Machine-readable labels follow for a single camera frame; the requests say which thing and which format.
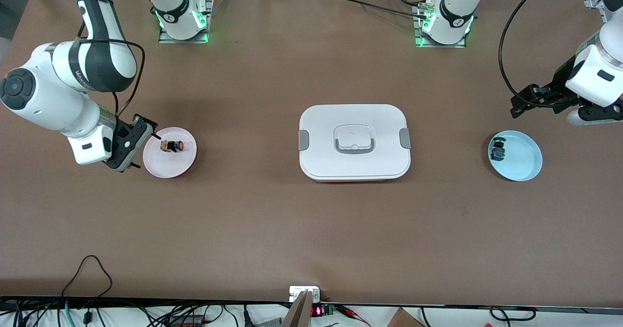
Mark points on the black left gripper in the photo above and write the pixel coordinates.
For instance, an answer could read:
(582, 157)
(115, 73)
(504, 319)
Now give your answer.
(560, 82)

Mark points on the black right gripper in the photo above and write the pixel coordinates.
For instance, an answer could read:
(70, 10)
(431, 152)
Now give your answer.
(141, 124)

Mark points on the orange push-button switch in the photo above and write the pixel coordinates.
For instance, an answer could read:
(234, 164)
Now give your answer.
(171, 146)

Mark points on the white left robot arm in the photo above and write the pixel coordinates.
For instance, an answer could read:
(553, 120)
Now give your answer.
(596, 74)

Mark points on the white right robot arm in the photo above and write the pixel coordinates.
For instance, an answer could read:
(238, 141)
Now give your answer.
(48, 98)

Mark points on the pale pink round plate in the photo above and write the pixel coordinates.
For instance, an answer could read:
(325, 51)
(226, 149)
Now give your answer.
(170, 166)

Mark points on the light blue round plate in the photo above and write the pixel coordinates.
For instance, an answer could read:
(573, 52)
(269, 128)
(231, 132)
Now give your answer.
(523, 156)

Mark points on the grey power adapter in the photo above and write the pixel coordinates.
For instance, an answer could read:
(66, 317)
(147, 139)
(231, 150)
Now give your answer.
(267, 323)

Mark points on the circuit board red display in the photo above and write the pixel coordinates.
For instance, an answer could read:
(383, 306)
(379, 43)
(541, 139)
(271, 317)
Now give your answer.
(317, 311)

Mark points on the brown cardboard piece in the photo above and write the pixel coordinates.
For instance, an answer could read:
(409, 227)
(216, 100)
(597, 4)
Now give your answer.
(404, 320)

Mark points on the red clip lead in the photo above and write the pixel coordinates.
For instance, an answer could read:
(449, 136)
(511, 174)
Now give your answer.
(353, 313)

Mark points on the blue push-button switch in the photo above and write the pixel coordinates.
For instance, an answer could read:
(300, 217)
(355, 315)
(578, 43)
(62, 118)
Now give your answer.
(497, 153)

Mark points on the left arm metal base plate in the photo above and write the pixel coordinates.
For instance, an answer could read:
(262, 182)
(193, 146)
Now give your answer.
(438, 45)

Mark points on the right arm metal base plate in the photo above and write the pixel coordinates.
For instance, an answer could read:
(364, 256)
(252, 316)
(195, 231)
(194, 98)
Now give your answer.
(182, 40)

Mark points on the aluminium frame rail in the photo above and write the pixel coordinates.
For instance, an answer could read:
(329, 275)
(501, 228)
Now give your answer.
(590, 1)

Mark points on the white metal bracket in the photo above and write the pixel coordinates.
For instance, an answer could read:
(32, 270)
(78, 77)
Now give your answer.
(296, 292)

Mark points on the aluminium profile post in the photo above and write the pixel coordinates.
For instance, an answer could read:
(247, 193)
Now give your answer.
(298, 316)

